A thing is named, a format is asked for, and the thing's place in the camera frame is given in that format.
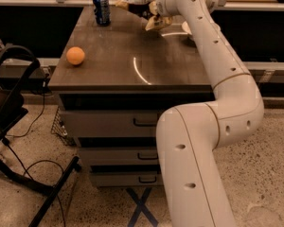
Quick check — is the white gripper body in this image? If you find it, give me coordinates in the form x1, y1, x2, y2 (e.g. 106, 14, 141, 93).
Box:
156, 0, 180, 17

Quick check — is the brown chip bag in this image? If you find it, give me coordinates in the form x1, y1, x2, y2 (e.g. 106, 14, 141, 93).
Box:
115, 0, 161, 22

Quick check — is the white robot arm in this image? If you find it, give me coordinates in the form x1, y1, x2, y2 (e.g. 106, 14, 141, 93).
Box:
156, 0, 264, 227

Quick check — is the blue pepsi can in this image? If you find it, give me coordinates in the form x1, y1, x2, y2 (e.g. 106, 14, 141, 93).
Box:
93, 0, 111, 26

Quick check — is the white bowl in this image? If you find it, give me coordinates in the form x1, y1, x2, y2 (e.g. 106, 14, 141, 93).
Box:
182, 22, 193, 41

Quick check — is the grey drawer cabinet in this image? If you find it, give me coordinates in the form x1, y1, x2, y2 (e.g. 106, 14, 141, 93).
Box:
49, 8, 214, 177

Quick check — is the orange fruit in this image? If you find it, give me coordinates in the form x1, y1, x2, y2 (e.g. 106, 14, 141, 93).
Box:
66, 46, 85, 66

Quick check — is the top grey drawer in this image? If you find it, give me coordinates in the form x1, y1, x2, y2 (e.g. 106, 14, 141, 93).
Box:
60, 110, 160, 138

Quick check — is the grey drawer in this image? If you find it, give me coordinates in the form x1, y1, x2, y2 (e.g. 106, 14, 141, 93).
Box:
60, 110, 160, 138
90, 171, 163, 187
79, 147, 158, 166

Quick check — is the middle grey drawer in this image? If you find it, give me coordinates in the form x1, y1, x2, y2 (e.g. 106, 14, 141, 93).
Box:
79, 147, 158, 166

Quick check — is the bottom grey drawer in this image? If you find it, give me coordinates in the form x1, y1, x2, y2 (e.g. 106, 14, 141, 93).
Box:
90, 171, 163, 187

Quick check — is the black metal stand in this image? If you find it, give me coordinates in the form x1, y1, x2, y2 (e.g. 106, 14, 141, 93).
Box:
0, 44, 81, 227

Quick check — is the black floor cable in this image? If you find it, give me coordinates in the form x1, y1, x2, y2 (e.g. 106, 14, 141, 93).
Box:
3, 79, 67, 227

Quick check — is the wire mesh basket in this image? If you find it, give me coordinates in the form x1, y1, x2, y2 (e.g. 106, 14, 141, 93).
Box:
50, 109, 76, 147

